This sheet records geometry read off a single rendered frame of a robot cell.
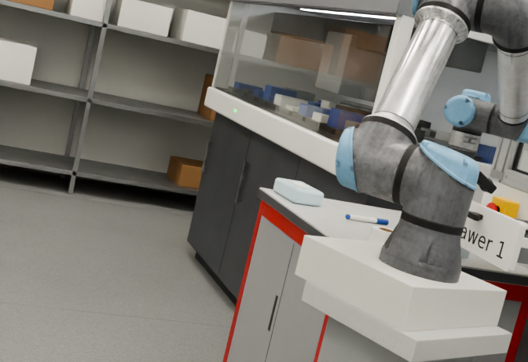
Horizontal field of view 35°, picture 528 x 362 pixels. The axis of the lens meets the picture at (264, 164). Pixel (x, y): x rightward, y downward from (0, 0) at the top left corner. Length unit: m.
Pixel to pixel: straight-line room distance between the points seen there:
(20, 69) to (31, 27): 0.53
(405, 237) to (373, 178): 0.12
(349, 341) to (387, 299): 0.15
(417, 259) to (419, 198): 0.11
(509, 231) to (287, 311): 0.66
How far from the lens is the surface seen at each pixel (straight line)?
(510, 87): 1.94
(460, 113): 2.08
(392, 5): 2.76
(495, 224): 1.96
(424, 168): 1.54
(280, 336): 2.29
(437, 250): 1.54
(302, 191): 2.39
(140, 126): 5.95
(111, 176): 5.48
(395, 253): 1.54
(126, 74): 5.88
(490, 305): 1.63
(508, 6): 1.77
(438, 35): 1.73
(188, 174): 5.63
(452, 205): 1.53
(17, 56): 5.32
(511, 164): 2.51
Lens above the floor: 1.17
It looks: 8 degrees down
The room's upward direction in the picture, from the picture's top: 13 degrees clockwise
